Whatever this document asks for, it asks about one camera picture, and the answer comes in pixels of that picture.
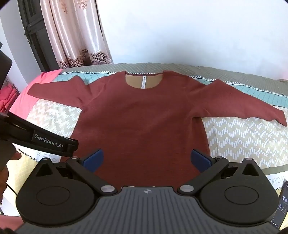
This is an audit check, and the dark red long-sleeve sweater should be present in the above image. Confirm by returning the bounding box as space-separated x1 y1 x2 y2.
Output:
28 71 287 188

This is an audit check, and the dark window frame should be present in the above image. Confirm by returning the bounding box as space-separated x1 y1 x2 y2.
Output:
18 0 59 72

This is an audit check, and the patterned quilt bedspread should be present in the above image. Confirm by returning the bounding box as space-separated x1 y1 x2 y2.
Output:
10 63 287 191

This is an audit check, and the black smartphone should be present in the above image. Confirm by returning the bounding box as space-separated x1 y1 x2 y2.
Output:
271 180 287 230

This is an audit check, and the person's left hand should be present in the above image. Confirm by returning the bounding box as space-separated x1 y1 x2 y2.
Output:
0 151 21 203

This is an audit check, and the folded red clothes pile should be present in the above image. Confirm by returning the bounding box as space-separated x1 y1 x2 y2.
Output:
0 83 19 113

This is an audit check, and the pink satin lace curtain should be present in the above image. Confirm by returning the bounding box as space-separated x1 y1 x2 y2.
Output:
40 0 113 69

